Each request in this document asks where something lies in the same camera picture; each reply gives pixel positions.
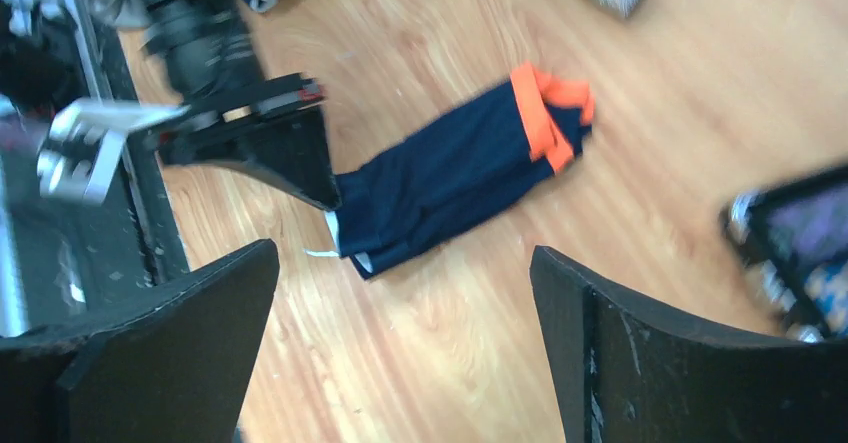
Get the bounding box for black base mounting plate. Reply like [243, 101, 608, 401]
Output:
[1, 1, 186, 338]

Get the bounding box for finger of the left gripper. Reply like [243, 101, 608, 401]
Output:
[159, 107, 341, 211]

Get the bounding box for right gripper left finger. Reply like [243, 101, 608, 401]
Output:
[1, 239, 279, 442]

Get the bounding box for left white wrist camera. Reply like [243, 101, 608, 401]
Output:
[37, 98, 187, 205]

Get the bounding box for black poker chip case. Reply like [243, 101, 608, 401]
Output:
[719, 163, 847, 342]

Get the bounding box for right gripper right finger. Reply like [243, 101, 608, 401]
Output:
[529, 246, 847, 442]

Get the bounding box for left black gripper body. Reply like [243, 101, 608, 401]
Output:
[142, 0, 323, 146]

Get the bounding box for navy orange boxer briefs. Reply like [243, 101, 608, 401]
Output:
[325, 63, 595, 279]

